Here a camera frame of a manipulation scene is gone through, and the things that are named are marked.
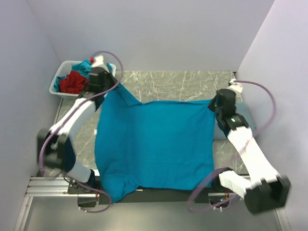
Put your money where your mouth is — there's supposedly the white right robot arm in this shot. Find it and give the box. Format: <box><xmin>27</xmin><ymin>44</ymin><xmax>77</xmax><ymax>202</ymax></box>
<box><xmin>208</xmin><ymin>89</ymin><xmax>291</xmax><ymax>214</ymax></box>

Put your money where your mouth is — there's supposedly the folded grey-blue t shirt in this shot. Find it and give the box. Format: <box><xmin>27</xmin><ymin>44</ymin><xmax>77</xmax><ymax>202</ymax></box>
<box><xmin>213</xmin><ymin>102</ymin><xmax>256</xmax><ymax>141</ymax></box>

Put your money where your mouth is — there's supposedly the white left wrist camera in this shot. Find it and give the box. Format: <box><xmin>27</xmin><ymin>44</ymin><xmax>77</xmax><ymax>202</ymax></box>
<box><xmin>89</xmin><ymin>55</ymin><xmax>106</xmax><ymax>68</ymax></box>

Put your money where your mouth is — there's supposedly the red t shirt in basket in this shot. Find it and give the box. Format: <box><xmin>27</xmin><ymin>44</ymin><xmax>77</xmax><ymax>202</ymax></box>
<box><xmin>59</xmin><ymin>71</ymin><xmax>88</xmax><ymax>94</ymax></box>

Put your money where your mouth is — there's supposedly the white plastic laundry basket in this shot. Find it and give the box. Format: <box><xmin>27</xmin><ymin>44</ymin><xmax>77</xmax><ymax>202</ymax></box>
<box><xmin>49</xmin><ymin>59</ymin><xmax>118</xmax><ymax>100</ymax></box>

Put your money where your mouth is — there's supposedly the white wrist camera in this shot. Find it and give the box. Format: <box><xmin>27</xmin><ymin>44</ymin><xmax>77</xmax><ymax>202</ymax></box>
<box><xmin>228</xmin><ymin>78</ymin><xmax>243</xmax><ymax>94</ymax></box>
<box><xmin>89</xmin><ymin>55</ymin><xmax>106</xmax><ymax>68</ymax></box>

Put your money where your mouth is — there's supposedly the aluminium frame rail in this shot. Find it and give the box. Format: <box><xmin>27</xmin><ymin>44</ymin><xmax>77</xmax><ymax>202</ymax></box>
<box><xmin>13</xmin><ymin>98</ymin><xmax>73</xmax><ymax>231</ymax></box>

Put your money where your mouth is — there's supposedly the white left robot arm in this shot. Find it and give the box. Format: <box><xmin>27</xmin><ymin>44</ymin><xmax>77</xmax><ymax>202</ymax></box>
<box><xmin>37</xmin><ymin>64</ymin><xmax>117</xmax><ymax>193</ymax></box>

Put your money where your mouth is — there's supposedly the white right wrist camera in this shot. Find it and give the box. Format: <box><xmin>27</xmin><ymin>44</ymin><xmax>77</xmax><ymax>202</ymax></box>
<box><xmin>228</xmin><ymin>78</ymin><xmax>243</xmax><ymax>94</ymax></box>

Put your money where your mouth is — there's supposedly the black base crossbar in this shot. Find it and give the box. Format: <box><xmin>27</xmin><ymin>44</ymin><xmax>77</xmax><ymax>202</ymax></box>
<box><xmin>67</xmin><ymin>180</ymin><xmax>233</xmax><ymax>207</ymax></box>

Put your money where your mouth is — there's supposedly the teal t shirt in basket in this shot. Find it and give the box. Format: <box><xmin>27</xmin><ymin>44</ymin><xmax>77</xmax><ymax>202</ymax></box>
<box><xmin>53</xmin><ymin>60</ymin><xmax>114</xmax><ymax>93</ymax></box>

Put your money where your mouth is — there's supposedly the bright blue t shirt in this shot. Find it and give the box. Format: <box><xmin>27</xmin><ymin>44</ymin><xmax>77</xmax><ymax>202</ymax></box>
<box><xmin>94</xmin><ymin>85</ymin><xmax>215</xmax><ymax>202</ymax></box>

